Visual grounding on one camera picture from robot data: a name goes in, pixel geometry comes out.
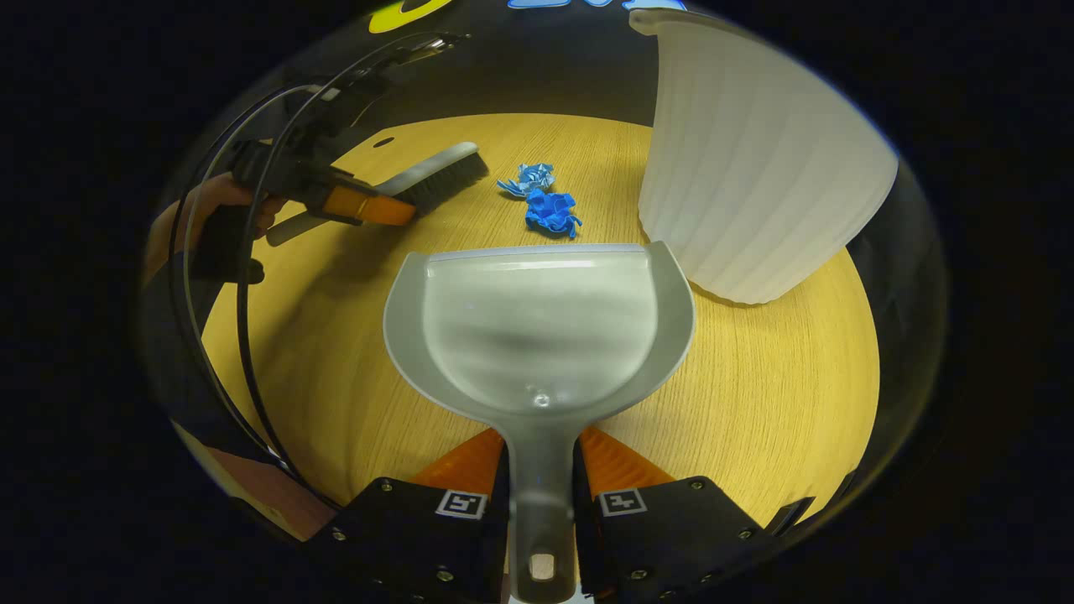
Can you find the light blue paper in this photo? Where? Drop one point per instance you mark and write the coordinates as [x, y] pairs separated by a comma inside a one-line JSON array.
[[529, 178]]

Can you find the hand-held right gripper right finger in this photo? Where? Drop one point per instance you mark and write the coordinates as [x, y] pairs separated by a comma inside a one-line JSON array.
[[671, 545]]

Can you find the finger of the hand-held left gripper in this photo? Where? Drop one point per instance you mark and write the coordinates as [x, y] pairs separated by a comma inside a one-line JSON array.
[[369, 207]]

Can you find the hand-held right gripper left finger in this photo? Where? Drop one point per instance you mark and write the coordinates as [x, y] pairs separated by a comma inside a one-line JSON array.
[[403, 537]]

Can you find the small grey broom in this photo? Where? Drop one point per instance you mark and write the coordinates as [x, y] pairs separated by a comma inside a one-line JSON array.
[[436, 168]]

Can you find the dark blue paper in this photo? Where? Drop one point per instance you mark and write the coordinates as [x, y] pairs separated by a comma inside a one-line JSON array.
[[550, 211]]

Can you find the white ribbed garbage bin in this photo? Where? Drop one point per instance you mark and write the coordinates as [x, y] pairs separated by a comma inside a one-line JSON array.
[[755, 168]]

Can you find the grey plastic dustpan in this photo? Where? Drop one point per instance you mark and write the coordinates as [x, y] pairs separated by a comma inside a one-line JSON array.
[[537, 335]]

